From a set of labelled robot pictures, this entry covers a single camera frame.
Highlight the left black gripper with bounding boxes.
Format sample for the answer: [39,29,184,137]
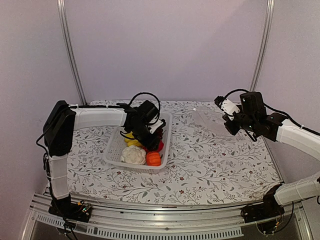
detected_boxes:
[129,123,161,152]

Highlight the yellow toy fruit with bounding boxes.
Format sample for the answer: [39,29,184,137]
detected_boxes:
[124,138,143,148]
[120,131,135,141]

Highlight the purple toy grapes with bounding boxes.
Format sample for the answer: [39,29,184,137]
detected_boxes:
[155,127,164,140]

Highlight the white plastic basket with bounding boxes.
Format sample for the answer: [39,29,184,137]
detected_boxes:
[102,111,172,174]

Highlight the red toy pepper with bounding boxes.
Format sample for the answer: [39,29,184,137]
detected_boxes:
[143,140,164,153]

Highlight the white toy cauliflower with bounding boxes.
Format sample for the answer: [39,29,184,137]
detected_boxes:
[120,145,147,165]

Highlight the clear zip top bag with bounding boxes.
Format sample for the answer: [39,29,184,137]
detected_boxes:
[192,107,230,136]

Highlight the orange toy pumpkin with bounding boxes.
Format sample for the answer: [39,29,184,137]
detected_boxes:
[146,151,162,167]

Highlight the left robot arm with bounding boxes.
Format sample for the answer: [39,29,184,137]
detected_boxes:
[43,100,166,217]

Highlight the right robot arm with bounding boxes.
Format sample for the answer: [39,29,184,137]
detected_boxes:
[215,89,320,218]

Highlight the floral table mat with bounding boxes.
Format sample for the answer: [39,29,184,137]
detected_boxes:
[67,101,282,205]

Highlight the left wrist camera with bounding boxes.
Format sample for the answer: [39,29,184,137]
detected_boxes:
[147,119,166,134]

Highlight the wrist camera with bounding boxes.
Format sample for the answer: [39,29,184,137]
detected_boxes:
[147,119,166,134]
[214,96,241,121]

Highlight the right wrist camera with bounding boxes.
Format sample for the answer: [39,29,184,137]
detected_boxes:
[214,96,241,121]

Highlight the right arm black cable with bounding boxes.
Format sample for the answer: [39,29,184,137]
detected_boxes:
[223,89,320,137]

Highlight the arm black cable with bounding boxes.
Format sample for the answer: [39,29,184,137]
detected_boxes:
[78,92,161,118]
[223,89,320,137]

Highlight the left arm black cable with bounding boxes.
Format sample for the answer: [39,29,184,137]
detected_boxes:
[78,92,161,118]

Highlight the right aluminium frame post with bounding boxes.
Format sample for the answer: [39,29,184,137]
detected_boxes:
[249,0,275,91]

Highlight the aluminium frame post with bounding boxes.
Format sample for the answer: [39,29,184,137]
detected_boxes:
[56,0,88,105]
[249,0,275,91]

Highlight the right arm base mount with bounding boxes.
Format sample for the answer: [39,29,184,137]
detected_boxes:
[240,184,285,223]

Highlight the aluminium front rail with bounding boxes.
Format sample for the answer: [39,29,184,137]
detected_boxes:
[21,192,315,240]

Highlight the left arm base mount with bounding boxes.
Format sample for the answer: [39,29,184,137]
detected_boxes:
[48,195,92,223]

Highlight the left aluminium frame post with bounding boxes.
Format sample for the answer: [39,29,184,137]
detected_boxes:
[56,0,88,105]

